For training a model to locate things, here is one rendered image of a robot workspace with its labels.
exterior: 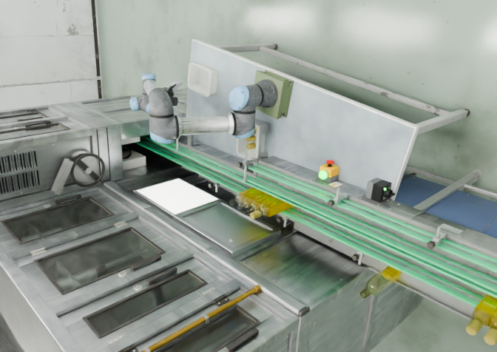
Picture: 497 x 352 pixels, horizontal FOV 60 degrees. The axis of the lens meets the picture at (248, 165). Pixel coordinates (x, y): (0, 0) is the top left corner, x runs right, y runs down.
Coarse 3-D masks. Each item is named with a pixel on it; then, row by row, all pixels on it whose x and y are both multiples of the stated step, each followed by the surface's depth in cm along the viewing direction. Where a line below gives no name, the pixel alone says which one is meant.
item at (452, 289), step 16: (144, 144) 313; (176, 160) 285; (208, 176) 263; (304, 224) 213; (320, 224) 212; (352, 240) 199; (384, 256) 188; (416, 272) 178; (448, 288) 168; (464, 288) 168
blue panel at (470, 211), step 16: (400, 192) 211; (416, 192) 212; (432, 192) 213; (464, 192) 215; (432, 208) 196; (448, 208) 197; (464, 208) 198; (480, 208) 199; (496, 208) 200; (464, 224) 183; (480, 224) 184; (496, 224) 184
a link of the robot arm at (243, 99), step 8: (240, 88) 214; (248, 88) 216; (256, 88) 218; (232, 96) 217; (240, 96) 213; (248, 96) 214; (256, 96) 217; (232, 104) 218; (240, 104) 213; (248, 104) 216; (256, 104) 220; (240, 112) 217; (248, 112) 217
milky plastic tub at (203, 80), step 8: (192, 64) 275; (200, 64) 275; (192, 72) 278; (200, 72) 279; (208, 72) 274; (216, 72) 266; (192, 80) 280; (200, 80) 281; (208, 80) 276; (216, 80) 268; (192, 88) 278; (200, 88) 279; (208, 88) 277; (216, 88) 271; (208, 96) 268
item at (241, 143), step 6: (258, 126) 240; (258, 132) 240; (240, 138) 255; (258, 138) 242; (240, 144) 256; (246, 144) 259; (258, 144) 243; (240, 150) 258; (246, 150) 260; (252, 150) 257; (240, 156) 255; (252, 156) 253
